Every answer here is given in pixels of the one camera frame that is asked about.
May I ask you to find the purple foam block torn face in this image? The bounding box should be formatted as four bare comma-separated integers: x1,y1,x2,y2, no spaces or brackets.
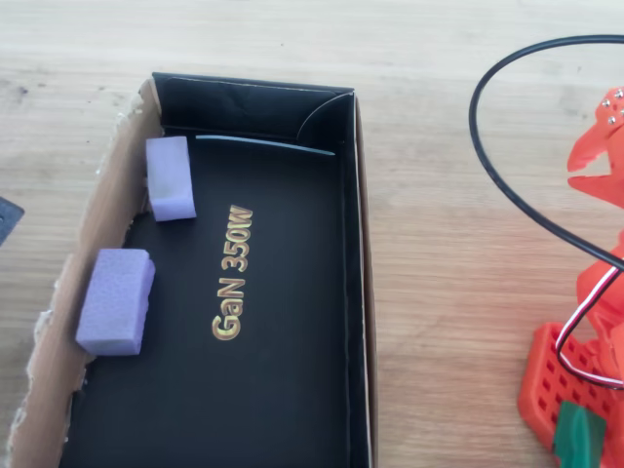
144,136,198,223

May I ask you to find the black cardboard box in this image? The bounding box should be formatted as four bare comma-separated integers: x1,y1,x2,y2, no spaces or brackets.
7,71,379,468

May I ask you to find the purple foam block smooth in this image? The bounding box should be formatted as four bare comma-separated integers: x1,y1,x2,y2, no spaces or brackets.
75,248,156,357

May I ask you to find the dark green table clamp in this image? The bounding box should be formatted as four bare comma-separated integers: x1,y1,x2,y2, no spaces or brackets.
553,402,608,468

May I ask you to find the dark grey sticker patch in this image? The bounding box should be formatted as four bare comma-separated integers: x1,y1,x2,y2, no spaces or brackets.
0,196,25,248

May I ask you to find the thick black cable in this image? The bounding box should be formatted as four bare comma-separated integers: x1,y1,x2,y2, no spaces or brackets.
468,34,624,272

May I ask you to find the red white black servo wire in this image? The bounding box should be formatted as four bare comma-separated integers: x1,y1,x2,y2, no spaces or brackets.
554,265,624,390

